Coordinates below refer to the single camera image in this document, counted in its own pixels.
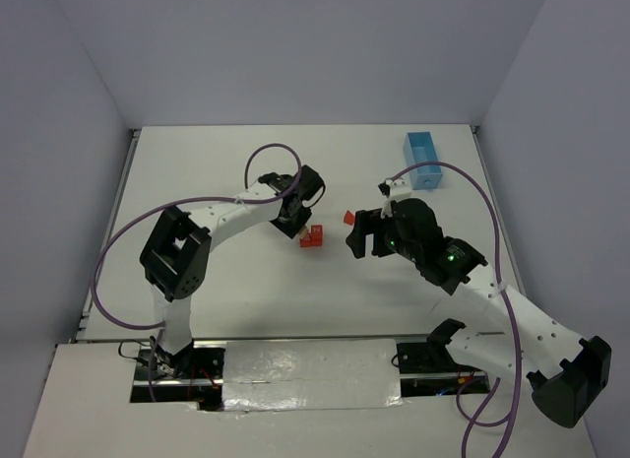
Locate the red cube white pattern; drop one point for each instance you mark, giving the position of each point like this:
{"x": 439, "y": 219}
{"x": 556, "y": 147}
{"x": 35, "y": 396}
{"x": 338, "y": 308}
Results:
{"x": 305, "y": 242}

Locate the red cube white letter N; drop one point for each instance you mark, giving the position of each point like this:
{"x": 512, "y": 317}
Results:
{"x": 316, "y": 231}

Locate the plain red wood block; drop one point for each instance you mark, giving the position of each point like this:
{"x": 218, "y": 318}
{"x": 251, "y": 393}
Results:
{"x": 349, "y": 218}

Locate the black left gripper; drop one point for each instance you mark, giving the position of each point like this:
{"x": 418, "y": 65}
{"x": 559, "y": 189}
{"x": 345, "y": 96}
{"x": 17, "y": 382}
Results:
{"x": 291, "y": 224}

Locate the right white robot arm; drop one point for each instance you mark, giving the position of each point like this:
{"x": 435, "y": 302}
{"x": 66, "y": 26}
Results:
{"x": 565, "y": 370}

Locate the aluminium table edge rail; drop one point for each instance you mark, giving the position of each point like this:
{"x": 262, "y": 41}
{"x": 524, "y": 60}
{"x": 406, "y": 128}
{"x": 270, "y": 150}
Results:
{"x": 493, "y": 194}

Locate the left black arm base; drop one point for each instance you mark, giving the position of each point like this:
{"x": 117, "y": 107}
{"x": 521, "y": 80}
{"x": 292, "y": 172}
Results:
{"x": 195, "y": 376}

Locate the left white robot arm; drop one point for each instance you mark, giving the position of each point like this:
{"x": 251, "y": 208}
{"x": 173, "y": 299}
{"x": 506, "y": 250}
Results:
{"x": 176, "y": 256}

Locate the red cube letter R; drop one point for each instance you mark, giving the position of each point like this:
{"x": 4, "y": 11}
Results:
{"x": 317, "y": 241}

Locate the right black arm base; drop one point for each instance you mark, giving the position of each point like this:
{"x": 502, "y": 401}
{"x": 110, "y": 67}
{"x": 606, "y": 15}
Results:
{"x": 427, "y": 369}

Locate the light blue plastic box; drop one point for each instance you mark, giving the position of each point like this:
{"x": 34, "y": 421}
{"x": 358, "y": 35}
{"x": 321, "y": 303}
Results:
{"x": 419, "y": 148}

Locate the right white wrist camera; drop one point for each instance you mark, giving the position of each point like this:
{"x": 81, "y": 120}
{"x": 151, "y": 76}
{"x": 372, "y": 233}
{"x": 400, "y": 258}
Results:
{"x": 394, "y": 190}

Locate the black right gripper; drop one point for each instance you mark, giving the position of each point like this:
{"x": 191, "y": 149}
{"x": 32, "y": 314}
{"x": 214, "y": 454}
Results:
{"x": 367, "y": 232}

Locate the natural wood cube red N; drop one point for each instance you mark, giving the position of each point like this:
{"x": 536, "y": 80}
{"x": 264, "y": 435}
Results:
{"x": 304, "y": 231}

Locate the silver tape strip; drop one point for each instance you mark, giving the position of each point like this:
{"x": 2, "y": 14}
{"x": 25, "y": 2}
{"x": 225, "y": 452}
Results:
{"x": 310, "y": 375}

